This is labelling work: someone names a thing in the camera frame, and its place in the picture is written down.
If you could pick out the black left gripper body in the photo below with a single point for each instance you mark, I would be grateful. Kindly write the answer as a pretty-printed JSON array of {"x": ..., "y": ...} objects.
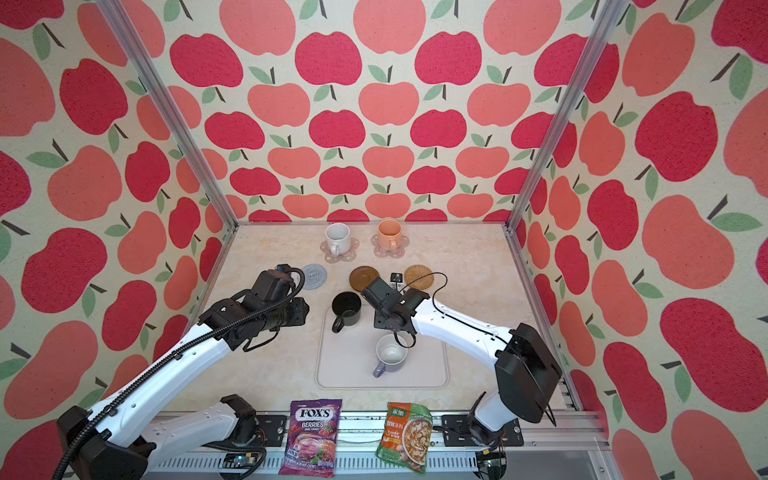
[{"x": 292, "y": 313}]

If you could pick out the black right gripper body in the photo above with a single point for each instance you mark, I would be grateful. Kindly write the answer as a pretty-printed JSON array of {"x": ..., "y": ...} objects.
[{"x": 378, "y": 322}]

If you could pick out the round woven rattan coaster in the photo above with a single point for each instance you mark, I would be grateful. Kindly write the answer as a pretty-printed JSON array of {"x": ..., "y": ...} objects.
[{"x": 419, "y": 277}]

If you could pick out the round grey coaster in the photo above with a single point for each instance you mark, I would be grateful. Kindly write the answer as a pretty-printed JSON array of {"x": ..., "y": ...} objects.
[{"x": 315, "y": 276}]

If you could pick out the round brown wooden coaster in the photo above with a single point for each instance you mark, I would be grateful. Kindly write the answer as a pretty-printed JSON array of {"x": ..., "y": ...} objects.
[{"x": 361, "y": 277}]

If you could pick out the pink flower silicone coaster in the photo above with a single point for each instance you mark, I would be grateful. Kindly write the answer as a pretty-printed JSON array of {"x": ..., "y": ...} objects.
[{"x": 398, "y": 252}]

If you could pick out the orange pink mug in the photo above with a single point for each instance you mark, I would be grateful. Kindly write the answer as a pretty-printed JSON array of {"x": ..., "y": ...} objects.
[{"x": 389, "y": 233}]

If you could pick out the white mug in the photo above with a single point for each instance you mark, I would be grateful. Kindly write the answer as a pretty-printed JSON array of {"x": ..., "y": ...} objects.
[{"x": 338, "y": 236}]

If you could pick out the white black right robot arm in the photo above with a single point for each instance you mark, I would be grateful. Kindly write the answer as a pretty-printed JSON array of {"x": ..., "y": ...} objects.
[{"x": 527, "y": 374}]

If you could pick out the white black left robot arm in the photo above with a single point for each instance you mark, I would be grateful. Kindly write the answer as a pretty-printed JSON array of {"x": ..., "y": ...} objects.
[{"x": 120, "y": 436}]

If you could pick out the black mug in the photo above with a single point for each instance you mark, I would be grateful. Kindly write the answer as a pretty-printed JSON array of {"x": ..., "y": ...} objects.
[{"x": 346, "y": 307}]

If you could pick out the lavender mug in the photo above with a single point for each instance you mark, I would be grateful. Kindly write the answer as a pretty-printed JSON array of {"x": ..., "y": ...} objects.
[{"x": 391, "y": 354}]

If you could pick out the light grey tray mat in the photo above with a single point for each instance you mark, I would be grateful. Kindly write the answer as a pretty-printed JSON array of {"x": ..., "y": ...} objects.
[{"x": 347, "y": 359}]

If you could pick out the purple Fox's berries candy bag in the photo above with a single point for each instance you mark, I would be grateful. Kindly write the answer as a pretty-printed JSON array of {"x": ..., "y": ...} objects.
[{"x": 312, "y": 438}]

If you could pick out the green orange soup packet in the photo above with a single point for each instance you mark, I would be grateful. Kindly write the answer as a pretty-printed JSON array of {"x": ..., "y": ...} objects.
[{"x": 406, "y": 436}]

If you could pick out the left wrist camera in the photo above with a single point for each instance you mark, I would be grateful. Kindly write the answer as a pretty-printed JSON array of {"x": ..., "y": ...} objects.
[{"x": 270, "y": 287}]

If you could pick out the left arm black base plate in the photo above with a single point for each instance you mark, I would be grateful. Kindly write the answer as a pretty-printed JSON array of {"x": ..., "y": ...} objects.
[{"x": 270, "y": 431}]

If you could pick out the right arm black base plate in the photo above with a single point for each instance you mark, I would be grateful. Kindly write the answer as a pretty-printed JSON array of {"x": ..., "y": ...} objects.
[{"x": 459, "y": 430}]

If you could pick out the aluminium frame post left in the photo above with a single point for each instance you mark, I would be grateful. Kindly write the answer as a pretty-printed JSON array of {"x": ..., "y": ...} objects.
[{"x": 130, "y": 40}]

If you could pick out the aluminium frame post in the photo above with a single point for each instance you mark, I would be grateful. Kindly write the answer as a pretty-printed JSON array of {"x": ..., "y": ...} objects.
[
  {"x": 601, "y": 33},
  {"x": 130, "y": 40}
]

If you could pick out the aluminium front frame rail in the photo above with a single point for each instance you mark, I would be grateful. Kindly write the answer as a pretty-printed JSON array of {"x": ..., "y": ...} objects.
[{"x": 572, "y": 450}]

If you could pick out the aluminium frame post right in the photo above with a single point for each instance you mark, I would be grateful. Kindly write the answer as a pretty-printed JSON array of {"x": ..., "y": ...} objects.
[{"x": 601, "y": 33}]

